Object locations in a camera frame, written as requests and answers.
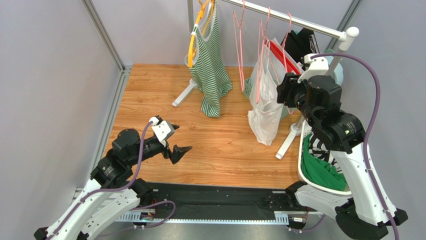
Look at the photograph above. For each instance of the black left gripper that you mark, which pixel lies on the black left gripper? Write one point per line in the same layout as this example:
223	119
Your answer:
178	152

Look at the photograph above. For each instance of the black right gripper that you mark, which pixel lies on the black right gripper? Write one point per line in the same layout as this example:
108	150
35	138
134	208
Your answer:
286	92

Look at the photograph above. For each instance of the pink wire hanger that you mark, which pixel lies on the pink wire hanger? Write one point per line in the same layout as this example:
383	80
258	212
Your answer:
260	51
237	25
282	51

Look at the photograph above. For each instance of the white tank top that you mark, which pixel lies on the white tank top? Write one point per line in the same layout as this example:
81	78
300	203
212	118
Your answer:
264	118

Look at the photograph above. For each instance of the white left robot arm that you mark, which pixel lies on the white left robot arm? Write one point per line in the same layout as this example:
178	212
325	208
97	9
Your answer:
113	187

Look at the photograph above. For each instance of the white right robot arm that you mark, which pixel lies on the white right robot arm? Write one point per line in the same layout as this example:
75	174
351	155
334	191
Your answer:
366	213

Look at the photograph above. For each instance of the yellow plastic hanger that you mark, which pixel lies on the yellow plastic hanger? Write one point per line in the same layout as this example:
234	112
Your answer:
194	36

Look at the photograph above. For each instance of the green striped tank top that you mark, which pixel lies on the green striped tank top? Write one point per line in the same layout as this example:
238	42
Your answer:
208	69

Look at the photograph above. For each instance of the light blue round object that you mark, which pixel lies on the light blue round object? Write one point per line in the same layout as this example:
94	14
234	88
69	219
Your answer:
338	73

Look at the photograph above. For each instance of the white laundry basket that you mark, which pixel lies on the white laundry basket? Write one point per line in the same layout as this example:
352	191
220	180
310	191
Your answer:
306	129

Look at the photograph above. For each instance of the green plastic basket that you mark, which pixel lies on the green plastic basket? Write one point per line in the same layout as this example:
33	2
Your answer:
247	91

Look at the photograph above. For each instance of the red folder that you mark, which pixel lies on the red folder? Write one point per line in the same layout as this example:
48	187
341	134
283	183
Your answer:
297	69

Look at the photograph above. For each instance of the black white striped garment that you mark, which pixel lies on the black white striped garment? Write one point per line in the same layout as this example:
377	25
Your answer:
318	150

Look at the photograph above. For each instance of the black folder with clip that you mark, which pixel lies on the black folder with clip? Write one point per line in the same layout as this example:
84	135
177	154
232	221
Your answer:
297	45

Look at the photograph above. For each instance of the silver clothes rack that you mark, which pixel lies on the silver clothes rack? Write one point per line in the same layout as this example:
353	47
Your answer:
343	34

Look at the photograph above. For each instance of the green garment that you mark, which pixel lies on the green garment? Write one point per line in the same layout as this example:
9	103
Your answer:
320	172

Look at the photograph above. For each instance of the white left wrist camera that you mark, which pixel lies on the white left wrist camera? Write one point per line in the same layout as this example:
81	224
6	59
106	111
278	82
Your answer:
161	128

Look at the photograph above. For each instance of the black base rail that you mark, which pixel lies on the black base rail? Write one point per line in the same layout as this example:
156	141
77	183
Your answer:
211	202

